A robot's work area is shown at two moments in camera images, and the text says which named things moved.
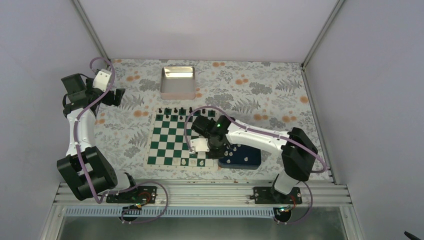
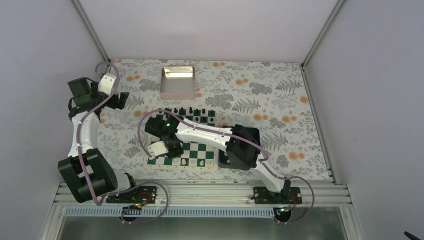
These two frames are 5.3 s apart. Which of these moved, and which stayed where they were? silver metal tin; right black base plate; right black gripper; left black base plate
Moved: right black gripper
Stayed: left black base plate; silver metal tin; right black base plate
